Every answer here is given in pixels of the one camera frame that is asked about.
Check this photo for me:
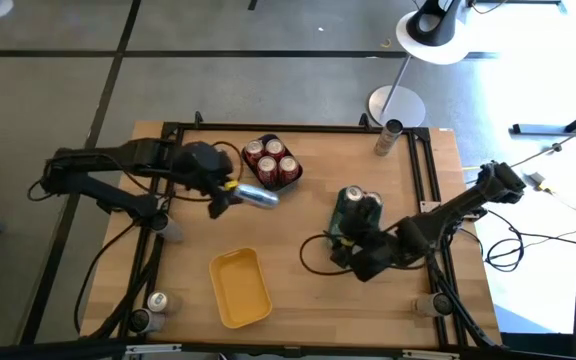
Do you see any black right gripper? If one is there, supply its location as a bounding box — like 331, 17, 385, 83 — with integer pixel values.
330, 204, 412, 283

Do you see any black aluminium table frame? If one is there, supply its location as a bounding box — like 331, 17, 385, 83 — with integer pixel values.
80, 110, 502, 351

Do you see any green plastic tray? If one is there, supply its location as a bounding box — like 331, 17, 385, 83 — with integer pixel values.
326, 187, 385, 251

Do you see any silver-top soda can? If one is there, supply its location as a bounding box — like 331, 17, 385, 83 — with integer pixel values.
363, 191, 384, 211
146, 291, 184, 315
343, 184, 365, 206
232, 183, 280, 210

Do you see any white round lamp stand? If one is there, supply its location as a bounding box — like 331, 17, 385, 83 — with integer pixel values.
366, 9, 472, 129

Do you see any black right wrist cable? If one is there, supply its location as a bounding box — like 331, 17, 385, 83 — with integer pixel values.
299, 232, 354, 276

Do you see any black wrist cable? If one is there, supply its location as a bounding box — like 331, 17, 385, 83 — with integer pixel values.
210, 140, 245, 184
299, 232, 354, 276

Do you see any grey cable with black clip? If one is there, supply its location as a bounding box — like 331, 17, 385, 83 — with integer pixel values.
510, 123, 576, 169

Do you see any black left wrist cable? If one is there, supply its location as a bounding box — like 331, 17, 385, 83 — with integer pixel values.
210, 140, 245, 184

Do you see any silver metal bracket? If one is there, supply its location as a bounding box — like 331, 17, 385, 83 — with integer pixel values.
401, 349, 462, 360
125, 343, 183, 357

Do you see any yellow plastic tray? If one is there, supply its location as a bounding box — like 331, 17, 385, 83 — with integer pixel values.
208, 247, 273, 330

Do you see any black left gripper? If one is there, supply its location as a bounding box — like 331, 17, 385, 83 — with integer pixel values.
177, 141, 242, 220

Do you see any red soda can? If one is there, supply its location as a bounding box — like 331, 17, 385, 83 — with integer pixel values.
244, 138, 266, 166
264, 138, 286, 161
277, 155, 301, 184
256, 155, 279, 187

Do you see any dark blue plastic tray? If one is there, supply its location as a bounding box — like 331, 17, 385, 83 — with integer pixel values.
241, 133, 304, 193

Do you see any black desk foot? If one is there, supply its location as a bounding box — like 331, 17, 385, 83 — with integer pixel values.
511, 97, 576, 136

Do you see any grey power adapter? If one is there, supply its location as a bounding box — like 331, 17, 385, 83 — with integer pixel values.
521, 170, 554, 195

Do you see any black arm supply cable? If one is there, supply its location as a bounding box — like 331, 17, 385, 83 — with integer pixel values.
72, 222, 137, 335

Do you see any black looped floor cable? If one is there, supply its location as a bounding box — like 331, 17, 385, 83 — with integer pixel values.
484, 225, 576, 274

